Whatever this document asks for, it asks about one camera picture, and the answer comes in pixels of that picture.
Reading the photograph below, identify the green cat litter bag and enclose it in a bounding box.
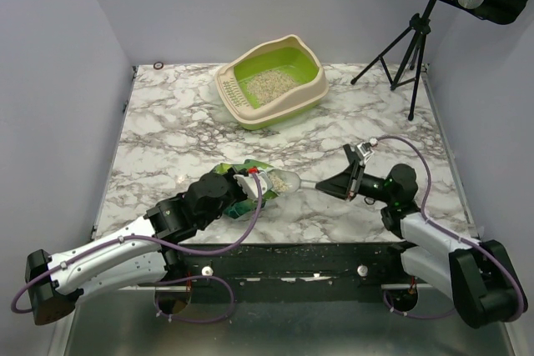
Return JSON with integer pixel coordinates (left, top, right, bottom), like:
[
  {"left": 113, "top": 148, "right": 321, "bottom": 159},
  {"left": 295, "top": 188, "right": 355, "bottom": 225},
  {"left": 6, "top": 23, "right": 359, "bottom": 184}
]
[{"left": 211, "top": 159, "right": 279, "bottom": 219}]

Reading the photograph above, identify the clear plastic litter scoop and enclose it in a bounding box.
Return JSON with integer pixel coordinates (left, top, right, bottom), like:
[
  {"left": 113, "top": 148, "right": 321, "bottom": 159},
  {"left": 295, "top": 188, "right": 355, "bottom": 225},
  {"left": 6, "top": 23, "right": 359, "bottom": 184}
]
[{"left": 267, "top": 169, "right": 317, "bottom": 196}]

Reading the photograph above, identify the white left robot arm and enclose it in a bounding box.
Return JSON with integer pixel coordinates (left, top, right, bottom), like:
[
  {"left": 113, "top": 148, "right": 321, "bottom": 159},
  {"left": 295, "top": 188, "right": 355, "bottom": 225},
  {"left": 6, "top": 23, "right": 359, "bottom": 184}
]
[{"left": 23, "top": 168, "right": 273, "bottom": 326}]

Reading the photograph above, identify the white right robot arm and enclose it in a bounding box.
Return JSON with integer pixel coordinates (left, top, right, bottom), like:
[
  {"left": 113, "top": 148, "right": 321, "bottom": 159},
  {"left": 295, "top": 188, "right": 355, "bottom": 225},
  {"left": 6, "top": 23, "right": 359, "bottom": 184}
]
[{"left": 315, "top": 142, "right": 528, "bottom": 328}]

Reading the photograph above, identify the clean litter pile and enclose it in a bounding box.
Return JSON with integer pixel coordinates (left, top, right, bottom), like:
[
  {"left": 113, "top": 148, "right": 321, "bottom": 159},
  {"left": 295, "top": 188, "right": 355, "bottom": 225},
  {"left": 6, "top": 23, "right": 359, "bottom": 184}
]
[{"left": 246, "top": 70, "right": 300, "bottom": 106}]

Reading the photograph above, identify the green and beige litter box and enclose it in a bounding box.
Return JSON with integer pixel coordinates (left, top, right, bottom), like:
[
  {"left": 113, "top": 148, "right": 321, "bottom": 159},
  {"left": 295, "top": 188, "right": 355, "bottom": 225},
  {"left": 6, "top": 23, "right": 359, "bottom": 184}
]
[{"left": 214, "top": 34, "right": 329, "bottom": 130}]

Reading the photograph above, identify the black tripod stand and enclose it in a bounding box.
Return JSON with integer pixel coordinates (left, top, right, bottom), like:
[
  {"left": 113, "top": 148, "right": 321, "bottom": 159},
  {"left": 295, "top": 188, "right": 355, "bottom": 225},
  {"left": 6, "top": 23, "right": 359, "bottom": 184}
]
[{"left": 350, "top": 0, "right": 437, "bottom": 121}]

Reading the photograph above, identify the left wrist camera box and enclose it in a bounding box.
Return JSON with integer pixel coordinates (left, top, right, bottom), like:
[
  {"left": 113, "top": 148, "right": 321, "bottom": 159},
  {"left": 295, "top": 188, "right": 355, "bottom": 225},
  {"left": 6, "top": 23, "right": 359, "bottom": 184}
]
[{"left": 234, "top": 168, "right": 273, "bottom": 201}]

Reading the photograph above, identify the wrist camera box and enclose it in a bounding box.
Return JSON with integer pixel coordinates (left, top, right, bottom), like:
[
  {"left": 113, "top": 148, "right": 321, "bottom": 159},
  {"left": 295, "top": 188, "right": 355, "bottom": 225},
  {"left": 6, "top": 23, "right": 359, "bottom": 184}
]
[
  {"left": 234, "top": 168, "right": 273, "bottom": 201},
  {"left": 355, "top": 138, "right": 378, "bottom": 166}
]

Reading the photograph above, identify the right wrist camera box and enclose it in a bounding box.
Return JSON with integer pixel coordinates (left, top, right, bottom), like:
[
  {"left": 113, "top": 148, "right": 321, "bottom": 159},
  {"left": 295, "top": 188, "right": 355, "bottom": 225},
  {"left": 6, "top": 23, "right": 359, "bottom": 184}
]
[{"left": 355, "top": 138, "right": 378, "bottom": 166}]

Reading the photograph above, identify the black mounting rail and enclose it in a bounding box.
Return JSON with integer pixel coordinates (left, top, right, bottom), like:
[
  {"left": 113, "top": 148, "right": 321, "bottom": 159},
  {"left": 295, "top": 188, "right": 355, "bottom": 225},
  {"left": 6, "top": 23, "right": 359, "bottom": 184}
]
[{"left": 159, "top": 243, "right": 420, "bottom": 310}]

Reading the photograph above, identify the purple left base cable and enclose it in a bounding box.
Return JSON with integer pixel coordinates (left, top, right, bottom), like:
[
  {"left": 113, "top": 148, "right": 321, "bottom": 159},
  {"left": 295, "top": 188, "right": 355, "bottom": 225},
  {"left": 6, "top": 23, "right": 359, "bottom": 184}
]
[{"left": 156, "top": 274, "right": 235, "bottom": 323}]

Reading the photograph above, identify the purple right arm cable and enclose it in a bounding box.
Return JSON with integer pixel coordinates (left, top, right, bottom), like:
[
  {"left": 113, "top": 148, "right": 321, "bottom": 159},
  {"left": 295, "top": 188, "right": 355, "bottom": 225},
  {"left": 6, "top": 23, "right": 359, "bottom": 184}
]
[{"left": 373, "top": 134, "right": 527, "bottom": 323}]

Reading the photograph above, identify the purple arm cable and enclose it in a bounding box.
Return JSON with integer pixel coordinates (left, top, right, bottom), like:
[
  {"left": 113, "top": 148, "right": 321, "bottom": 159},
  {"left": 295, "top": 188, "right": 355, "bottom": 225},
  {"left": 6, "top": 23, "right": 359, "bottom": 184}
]
[
  {"left": 373, "top": 134, "right": 527, "bottom": 323},
  {"left": 10, "top": 170, "right": 264, "bottom": 314}
]

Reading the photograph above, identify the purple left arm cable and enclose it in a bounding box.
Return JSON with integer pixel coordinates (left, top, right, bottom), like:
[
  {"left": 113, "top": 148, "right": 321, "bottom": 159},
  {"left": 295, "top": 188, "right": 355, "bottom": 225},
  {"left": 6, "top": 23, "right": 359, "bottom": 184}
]
[{"left": 10, "top": 170, "right": 264, "bottom": 314}]

